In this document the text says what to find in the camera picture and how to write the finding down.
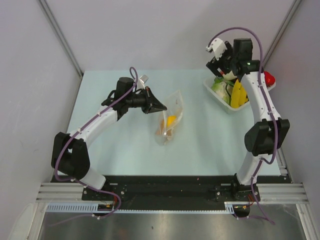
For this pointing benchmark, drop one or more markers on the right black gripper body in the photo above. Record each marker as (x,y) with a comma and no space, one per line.
(225,63)

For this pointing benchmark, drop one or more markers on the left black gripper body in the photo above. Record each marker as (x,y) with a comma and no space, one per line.
(147,106)

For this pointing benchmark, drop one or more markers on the yellow orange fruit toy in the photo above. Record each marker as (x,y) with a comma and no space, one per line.
(170,120)

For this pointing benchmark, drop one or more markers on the clear zip top bag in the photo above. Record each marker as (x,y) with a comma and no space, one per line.
(175,106)

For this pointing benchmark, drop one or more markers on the white radish toy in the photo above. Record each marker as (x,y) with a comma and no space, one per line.
(229,76)

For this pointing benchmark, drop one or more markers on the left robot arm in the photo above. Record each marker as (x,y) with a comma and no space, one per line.
(70,154)

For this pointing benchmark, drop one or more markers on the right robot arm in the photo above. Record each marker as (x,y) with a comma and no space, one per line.
(269,130)

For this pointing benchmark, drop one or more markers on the white plastic food basket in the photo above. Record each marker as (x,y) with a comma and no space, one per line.
(225,102)

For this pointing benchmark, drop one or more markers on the white cauliflower toy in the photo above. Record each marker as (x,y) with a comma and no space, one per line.
(219,87)

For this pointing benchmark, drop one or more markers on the yellow banana bunch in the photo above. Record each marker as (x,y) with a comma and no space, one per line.
(238,96)

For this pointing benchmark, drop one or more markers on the red bell pepper toy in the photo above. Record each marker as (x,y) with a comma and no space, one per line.
(269,79)

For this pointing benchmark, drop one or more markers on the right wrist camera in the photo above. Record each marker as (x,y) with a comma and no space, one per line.
(218,47)

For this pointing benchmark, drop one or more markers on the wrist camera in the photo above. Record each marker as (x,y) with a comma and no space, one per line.
(218,47)
(141,82)

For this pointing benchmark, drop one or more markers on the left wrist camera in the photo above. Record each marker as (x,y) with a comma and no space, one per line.
(141,82)

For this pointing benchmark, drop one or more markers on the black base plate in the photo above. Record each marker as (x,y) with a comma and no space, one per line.
(173,193)

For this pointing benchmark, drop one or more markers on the white slotted cable duct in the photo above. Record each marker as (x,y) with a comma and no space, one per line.
(79,208)

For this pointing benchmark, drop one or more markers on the aluminium frame rail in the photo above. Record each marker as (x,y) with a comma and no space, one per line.
(270,193)

